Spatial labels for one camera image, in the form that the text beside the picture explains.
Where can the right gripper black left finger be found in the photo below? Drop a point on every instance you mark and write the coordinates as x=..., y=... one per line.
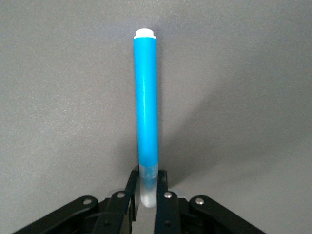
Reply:
x=114, y=209

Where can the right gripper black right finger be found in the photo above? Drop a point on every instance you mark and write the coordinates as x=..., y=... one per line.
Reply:
x=170, y=212

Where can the blue marker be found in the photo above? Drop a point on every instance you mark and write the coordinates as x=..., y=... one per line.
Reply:
x=146, y=102

